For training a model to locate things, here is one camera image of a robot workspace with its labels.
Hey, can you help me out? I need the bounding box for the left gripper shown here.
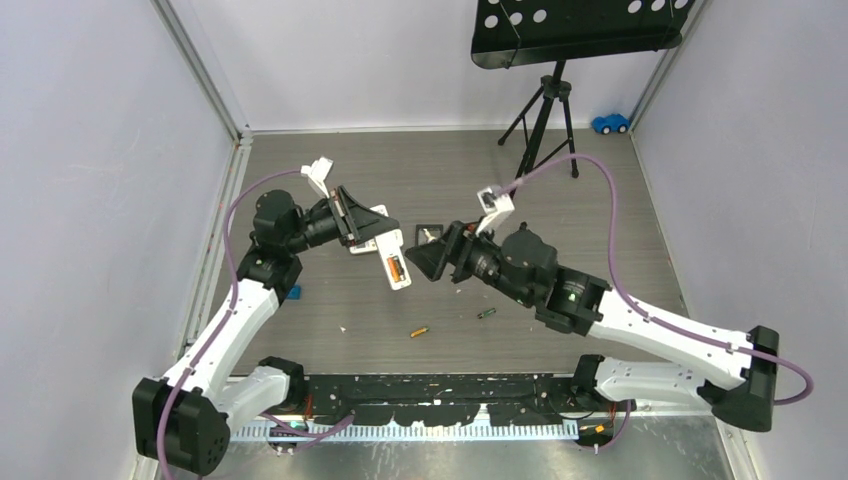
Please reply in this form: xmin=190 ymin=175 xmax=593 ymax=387
xmin=285 ymin=186 xmax=398 ymax=255

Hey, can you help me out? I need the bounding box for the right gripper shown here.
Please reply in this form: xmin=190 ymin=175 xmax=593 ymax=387
xmin=405 ymin=216 xmax=533 ymax=306

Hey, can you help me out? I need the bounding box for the orange battery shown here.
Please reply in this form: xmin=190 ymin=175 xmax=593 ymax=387
xmin=387 ymin=258 xmax=402 ymax=283
xmin=409 ymin=327 xmax=430 ymax=338

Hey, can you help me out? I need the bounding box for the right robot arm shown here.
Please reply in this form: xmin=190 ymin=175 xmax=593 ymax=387
xmin=405 ymin=221 xmax=779 ymax=432

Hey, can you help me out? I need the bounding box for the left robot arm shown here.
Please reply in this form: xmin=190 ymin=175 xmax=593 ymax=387
xmin=132 ymin=186 xmax=400 ymax=476

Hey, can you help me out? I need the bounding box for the black framed display case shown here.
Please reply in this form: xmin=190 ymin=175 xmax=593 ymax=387
xmin=414 ymin=224 xmax=444 ymax=247

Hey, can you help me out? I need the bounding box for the green battery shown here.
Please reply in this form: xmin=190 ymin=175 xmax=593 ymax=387
xmin=477 ymin=308 xmax=497 ymax=319

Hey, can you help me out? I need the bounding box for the blue toy brick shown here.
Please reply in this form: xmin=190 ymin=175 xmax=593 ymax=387
xmin=286 ymin=285 xmax=301 ymax=300

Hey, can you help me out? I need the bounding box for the blue toy car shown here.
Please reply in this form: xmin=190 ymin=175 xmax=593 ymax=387
xmin=591 ymin=113 xmax=630 ymax=135

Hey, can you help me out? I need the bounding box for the black music stand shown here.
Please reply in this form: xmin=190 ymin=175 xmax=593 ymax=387
xmin=470 ymin=1 xmax=694 ymax=177

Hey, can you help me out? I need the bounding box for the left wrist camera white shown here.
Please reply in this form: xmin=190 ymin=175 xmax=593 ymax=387
xmin=300 ymin=157 xmax=334 ymax=198

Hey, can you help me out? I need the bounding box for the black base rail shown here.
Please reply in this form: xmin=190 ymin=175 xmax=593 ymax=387
xmin=268 ymin=373 xmax=636 ymax=427

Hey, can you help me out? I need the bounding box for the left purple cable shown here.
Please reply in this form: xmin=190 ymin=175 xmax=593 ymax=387
xmin=158 ymin=168 xmax=313 ymax=480

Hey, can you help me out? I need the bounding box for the purple cable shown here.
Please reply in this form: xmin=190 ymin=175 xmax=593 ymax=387
xmin=158 ymin=168 xmax=313 ymax=480
xmin=496 ymin=154 xmax=815 ymax=407

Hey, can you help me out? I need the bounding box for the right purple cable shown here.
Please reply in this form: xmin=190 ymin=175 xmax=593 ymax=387
xmin=496 ymin=154 xmax=815 ymax=407

